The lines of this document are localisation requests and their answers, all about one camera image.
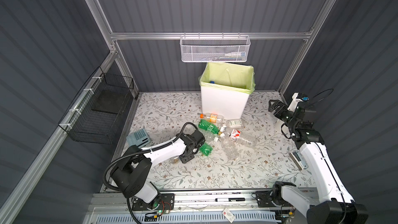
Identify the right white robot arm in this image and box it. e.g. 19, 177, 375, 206
268, 99, 369, 224

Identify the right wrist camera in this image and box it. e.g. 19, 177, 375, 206
288, 92, 309, 112

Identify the large clear bottle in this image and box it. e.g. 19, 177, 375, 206
219, 133, 239, 160

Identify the black marker pen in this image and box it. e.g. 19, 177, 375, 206
215, 198, 246, 202

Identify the white red tag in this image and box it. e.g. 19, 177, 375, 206
222, 208, 236, 223

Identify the red white carton label bottle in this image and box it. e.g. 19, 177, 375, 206
230, 129, 257, 147

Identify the black corrugated cable hose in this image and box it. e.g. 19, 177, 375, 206
103, 122, 200, 224

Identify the white wire mesh basket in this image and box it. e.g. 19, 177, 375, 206
179, 35, 251, 63

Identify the white trash bin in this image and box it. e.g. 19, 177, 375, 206
201, 86, 250, 120

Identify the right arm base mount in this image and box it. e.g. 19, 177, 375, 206
255, 190, 292, 208

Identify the small clear square bottle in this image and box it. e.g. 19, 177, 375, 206
227, 119, 244, 129

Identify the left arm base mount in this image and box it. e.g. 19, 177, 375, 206
132, 193, 175, 212

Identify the green bin liner bag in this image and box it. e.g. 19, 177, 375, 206
199, 63, 256, 94

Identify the orange label orange cap bottle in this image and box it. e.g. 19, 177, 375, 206
199, 113, 224, 124

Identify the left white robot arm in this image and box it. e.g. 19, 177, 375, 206
109, 130, 205, 209

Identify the black wire basket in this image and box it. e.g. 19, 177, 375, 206
59, 69, 134, 145

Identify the green soda bottle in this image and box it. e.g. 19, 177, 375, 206
198, 119, 220, 135
199, 143, 213, 157

